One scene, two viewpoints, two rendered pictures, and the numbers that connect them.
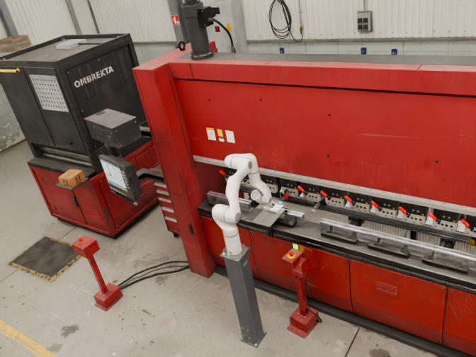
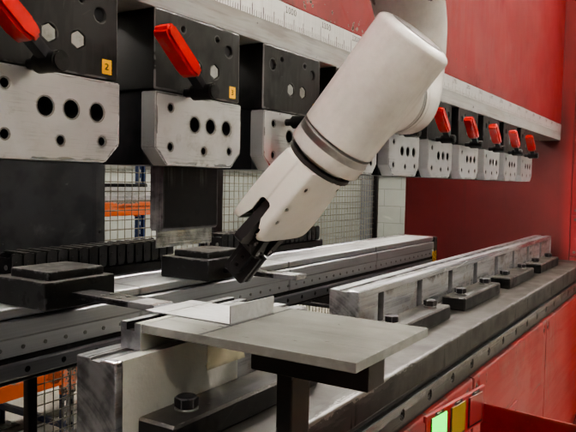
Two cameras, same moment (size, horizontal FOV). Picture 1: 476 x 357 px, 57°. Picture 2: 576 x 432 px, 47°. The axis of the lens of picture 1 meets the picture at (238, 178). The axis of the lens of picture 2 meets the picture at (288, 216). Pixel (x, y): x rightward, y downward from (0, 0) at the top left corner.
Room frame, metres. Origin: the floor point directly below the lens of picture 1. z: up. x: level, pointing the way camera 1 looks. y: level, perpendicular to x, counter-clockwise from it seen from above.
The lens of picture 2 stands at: (3.21, 0.52, 1.16)
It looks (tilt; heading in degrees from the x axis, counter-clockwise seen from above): 3 degrees down; 262
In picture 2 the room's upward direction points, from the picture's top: 1 degrees clockwise
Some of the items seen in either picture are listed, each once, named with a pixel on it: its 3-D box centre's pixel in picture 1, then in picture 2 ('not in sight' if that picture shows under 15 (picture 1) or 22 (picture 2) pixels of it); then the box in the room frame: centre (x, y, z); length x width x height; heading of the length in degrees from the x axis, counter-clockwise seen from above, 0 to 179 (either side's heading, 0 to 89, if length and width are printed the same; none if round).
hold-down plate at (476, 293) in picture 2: (388, 249); (472, 294); (2.53, -1.02, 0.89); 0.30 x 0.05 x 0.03; 50
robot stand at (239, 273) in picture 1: (244, 297); not in sight; (2.71, 0.13, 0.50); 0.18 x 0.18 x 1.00; 51
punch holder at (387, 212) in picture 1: (387, 205); (452, 144); (2.59, -1.04, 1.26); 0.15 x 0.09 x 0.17; 50
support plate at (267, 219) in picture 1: (268, 216); (285, 330); (3.11, -0.20, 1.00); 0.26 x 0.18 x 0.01; 140
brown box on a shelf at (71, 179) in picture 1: (70, 177); not in sight; (4.51, 1.87, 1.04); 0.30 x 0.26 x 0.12; 51
